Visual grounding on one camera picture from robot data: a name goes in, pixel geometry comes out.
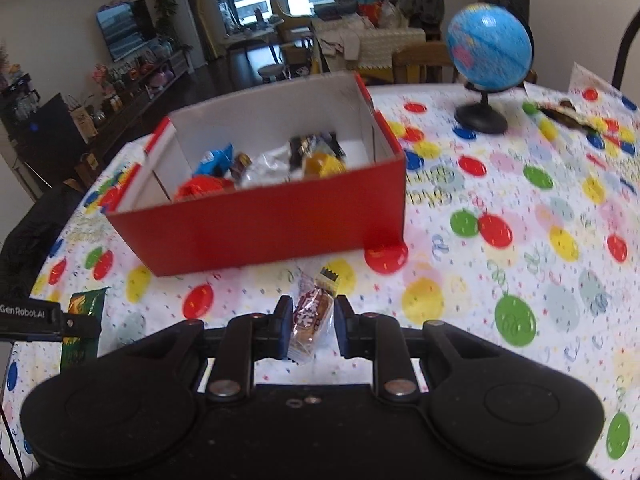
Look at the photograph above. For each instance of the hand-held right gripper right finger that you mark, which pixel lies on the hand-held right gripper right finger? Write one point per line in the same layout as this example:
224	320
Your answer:
342	325

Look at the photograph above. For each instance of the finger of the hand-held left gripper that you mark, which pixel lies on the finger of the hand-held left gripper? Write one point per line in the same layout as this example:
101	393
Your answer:
82	327

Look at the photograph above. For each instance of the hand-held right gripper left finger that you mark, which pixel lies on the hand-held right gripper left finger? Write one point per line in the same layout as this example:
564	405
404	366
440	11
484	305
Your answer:
285	325

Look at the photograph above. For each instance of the green snack packet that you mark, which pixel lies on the green snack packet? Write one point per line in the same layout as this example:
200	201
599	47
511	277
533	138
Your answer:
82	305

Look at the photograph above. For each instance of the red cardboard box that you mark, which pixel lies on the red cardboard box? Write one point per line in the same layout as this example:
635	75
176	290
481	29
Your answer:
260	225

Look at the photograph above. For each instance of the red snack bag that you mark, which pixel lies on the red snack bag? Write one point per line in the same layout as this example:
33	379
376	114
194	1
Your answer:
202	187

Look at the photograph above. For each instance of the dark cloth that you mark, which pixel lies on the dark cloth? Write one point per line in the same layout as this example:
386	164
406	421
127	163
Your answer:
35	240

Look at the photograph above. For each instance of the silver snack packet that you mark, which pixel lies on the silver snack packet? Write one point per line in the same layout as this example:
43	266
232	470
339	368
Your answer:
265	170

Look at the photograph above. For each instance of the yellow snack packet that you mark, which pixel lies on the yellow snack packet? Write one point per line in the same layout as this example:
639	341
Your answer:
325	166

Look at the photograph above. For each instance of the small dark purple packet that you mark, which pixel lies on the small dark purple packet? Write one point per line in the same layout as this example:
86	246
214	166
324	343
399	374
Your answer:
241	166

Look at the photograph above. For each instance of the blue snack packet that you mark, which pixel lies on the blue snack packet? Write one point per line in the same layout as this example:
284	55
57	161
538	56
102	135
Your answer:
215	160

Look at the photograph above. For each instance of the black snack packet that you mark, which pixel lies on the black snack packet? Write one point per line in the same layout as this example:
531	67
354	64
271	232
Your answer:
315	144

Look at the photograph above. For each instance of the black cabinet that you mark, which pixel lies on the black cabinet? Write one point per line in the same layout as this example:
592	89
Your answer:
45	140

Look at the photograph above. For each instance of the yellow paper bag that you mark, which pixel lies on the yellow paper bag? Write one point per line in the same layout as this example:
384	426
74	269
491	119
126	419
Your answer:
83	122

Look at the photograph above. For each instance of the balloon print tablecloth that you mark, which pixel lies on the balloon print tablecloth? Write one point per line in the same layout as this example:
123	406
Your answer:
500	185

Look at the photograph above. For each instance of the long wooden television cabinet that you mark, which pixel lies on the long wooden television cabinet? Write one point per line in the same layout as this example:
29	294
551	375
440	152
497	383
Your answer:
150	85

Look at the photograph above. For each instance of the small round stool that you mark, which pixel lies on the small round stool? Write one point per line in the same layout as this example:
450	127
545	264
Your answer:
271	71

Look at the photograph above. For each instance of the wooden dining chair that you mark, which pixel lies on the wooden dining chair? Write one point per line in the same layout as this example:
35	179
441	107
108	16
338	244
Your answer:
422	62

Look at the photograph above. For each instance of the round coffee table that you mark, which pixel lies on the round coffee table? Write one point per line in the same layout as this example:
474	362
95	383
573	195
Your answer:
250	40

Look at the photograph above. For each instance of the flat screen television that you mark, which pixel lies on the flat screen television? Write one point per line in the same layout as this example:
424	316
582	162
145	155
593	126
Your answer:
125	30

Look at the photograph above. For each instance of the dark brown snack packet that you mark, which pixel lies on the dark brown snack packet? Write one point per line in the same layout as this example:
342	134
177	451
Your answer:
567	114

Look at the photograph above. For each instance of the blue desk globe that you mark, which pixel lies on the blue desk globe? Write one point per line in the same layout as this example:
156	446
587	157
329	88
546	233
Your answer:
487	45

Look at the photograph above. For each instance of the pile of clothes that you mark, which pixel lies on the pile of clothes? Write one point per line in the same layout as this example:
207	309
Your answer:
417	0

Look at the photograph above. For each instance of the tall green plant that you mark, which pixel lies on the tall green plant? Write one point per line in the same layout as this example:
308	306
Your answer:
170	5

